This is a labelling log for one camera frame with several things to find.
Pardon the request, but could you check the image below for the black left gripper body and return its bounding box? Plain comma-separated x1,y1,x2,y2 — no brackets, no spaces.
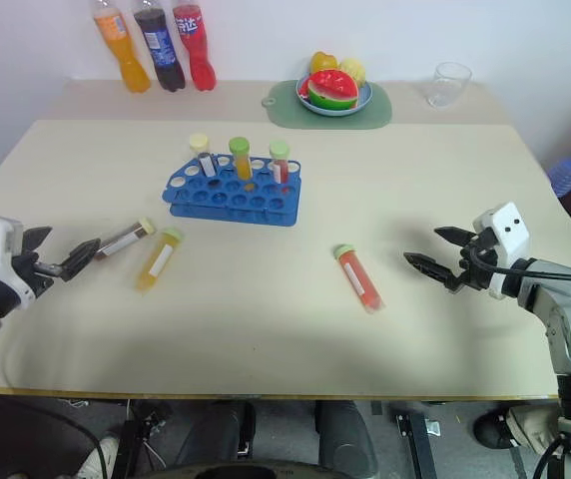
10,247,67,301

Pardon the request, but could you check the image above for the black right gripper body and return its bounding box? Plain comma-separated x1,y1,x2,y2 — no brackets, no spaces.
445,226,502,294

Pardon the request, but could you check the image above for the clear drinking glass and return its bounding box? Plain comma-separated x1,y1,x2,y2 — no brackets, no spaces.
425,61,473,110

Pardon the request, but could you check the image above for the dark tube cream cap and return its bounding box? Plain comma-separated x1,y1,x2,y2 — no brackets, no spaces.
93,217,158,261
189,133,217,178

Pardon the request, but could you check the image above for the toy watermelon slice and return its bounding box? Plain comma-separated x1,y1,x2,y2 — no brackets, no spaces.
298,69,360,112

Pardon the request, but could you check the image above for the black and white shoe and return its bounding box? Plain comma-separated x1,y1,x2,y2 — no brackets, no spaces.
473,404,562,454

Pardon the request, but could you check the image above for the orange tube green cap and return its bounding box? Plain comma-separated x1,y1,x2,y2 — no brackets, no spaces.
228,137,257,193
134,228,186,292

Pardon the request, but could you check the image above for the dark rounded shape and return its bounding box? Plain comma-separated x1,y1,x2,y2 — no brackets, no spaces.
313,399,380,479

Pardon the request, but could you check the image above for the blue plastic stool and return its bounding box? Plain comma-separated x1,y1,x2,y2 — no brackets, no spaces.
546,157,571,199

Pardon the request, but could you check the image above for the blue test tube rack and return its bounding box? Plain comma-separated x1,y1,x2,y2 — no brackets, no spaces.
164,156,302,229

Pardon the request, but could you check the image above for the dark cola plastic bottle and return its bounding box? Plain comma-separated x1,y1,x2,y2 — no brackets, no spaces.
132,0,188,93

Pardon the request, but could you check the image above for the black metal table frame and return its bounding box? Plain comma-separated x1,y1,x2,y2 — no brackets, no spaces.
393,409,440,479

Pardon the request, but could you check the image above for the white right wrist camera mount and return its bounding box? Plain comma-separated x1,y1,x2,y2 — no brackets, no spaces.
470,201,533,301

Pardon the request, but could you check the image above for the red soda plastic bottle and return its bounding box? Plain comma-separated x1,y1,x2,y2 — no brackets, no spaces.
172,0,218,92

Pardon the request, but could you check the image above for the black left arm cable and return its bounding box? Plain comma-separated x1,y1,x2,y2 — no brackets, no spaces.
0,379,108,479

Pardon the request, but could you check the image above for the blue plate of fruit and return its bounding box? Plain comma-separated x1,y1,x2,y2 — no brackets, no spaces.
295,77,374,118

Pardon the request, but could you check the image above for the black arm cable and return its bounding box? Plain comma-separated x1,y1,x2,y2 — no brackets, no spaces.
468,246,571,286
0,379,108,479

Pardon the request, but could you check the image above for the pale yellow toy fruit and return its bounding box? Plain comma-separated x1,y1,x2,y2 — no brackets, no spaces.
338,58,369,89

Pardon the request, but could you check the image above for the orange soda plastic bottle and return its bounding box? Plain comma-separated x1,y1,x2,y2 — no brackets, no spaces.
92,0,153,94

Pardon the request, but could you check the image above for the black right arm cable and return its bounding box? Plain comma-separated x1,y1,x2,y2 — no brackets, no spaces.
468,246,571,286

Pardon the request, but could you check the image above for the red tube green cap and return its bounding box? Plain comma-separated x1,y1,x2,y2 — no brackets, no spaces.
269,141,293,194
332,243,386,315

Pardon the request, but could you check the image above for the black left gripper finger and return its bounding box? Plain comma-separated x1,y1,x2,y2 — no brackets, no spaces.
57,238,103,283
21,226,54,260

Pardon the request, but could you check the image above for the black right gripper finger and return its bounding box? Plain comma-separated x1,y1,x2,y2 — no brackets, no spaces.
433,226,482,247
403,251,459,293

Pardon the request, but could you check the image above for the green silicone placemat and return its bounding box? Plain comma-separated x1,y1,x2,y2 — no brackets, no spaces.
261,79,393,131

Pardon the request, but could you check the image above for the orange yellow toy fruit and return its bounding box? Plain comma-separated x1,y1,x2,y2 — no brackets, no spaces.
308,51,340,75

